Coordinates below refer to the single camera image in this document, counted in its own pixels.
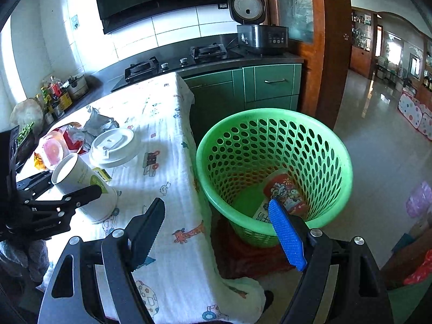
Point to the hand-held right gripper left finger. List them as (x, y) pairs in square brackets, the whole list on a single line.
[(148, 229)]

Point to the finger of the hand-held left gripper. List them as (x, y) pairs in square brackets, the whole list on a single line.
[(81, 197), (33, 184)]

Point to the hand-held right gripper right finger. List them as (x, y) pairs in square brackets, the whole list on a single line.
[(287, 233)]

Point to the white paper cup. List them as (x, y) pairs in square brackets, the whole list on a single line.
[(81, 175)]

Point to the green perforated plastic basket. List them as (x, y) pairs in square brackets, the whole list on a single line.
[(246, 199)]

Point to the grey tissue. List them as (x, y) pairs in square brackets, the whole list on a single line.
[(98, 121)]

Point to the person's left hand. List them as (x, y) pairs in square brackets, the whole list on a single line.
[(33, 256)]

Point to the orange snack wrapper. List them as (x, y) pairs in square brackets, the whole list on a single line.
[(39, 162)]

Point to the small yellow box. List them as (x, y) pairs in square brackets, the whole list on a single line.
[(101, 174)]

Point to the pink clear plastic container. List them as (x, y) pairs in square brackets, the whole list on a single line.
[(52, 150)]

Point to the red cartoon snack packet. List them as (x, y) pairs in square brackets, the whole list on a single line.
[(287, 189)]

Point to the red plastic stool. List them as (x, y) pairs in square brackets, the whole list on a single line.
[(243, 260)]

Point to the green vegetables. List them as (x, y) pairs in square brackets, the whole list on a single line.
[(26, 131)]

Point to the red crumpled wrapper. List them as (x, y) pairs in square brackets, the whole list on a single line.
[(76, 138)]

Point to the white plastic cup lid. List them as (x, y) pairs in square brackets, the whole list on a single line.
[(113, 145)]

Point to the person's black shoe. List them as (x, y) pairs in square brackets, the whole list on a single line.
[(269, 300)]

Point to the beige round board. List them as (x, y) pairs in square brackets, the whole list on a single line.
[(27, 111)]

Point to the yellow tin can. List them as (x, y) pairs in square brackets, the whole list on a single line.
[(64, 102)]

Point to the metal pot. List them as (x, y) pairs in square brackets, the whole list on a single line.
[(77, 87)]

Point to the printed white table cloth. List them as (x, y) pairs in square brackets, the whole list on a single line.
[(168, 125)]

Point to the brown cardboard box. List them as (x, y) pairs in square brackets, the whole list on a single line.
[(405, 256)]

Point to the pink plastic bag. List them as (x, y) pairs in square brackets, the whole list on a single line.
[(420, 199)]

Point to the red plastic bag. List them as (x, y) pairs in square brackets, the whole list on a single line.
[(422, 273)]

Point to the green kitchen cabinet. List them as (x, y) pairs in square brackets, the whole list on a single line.
[(276, 91)]

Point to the black gas stove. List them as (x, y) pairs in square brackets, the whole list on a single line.
[(175, 62)]

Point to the polka dot play fence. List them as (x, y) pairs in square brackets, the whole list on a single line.
[(410, 108)]

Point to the wooden door with glass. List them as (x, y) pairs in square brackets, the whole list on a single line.
[(320, 57)]

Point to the wooden display cabinet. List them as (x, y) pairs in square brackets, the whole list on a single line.
[(359, 57)]

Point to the black rice cooker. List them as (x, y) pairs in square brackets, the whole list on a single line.
[(263, 37)]

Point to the wooden wall shelf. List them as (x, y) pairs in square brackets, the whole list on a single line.
[(427, 84)]

